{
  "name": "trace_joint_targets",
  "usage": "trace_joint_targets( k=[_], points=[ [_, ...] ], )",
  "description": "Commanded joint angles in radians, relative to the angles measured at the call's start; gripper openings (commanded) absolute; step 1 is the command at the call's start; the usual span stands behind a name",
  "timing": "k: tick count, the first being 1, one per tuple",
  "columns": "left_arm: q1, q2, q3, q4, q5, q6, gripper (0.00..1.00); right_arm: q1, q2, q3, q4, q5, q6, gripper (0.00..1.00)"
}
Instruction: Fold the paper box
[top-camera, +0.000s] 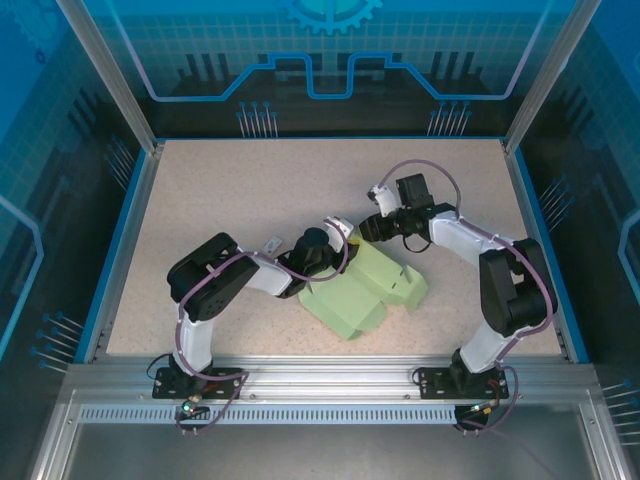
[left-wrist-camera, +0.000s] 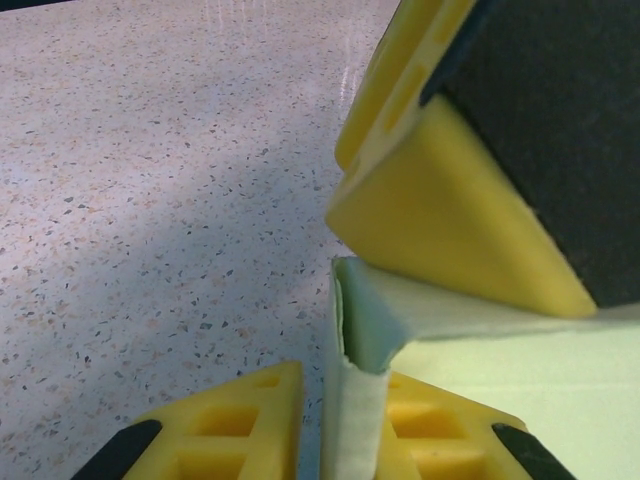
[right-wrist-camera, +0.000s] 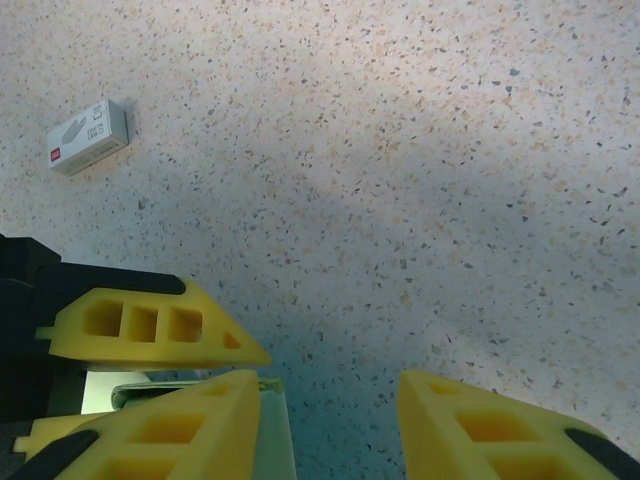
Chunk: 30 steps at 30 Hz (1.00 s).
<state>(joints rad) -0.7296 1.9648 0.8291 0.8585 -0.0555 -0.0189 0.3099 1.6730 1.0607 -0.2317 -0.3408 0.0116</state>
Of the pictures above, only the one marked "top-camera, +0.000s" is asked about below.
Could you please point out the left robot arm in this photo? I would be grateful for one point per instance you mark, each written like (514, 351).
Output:
(215, 280)

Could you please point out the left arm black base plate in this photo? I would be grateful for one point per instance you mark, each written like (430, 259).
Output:
(225, 382)

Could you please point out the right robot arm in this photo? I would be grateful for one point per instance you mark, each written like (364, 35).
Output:
(510, 295)

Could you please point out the wide aluminium mounting rail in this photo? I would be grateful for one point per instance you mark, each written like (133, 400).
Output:
(325, 375)

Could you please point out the small white card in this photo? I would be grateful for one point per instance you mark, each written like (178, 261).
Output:
(272, 245)

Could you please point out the light green paper box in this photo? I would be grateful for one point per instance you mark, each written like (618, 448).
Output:
(350, 295)

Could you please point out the aluminium frame post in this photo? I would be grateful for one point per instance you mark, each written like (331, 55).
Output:
(115, 80)
(545, 80)

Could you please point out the brass connector with green light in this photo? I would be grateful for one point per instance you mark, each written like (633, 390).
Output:
(485, 407)
(190, 404)

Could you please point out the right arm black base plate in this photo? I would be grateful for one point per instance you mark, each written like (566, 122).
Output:
(435, 382)

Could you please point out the aluminium side rail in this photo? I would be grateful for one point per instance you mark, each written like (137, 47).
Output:
(537, 250)
(125, 250)

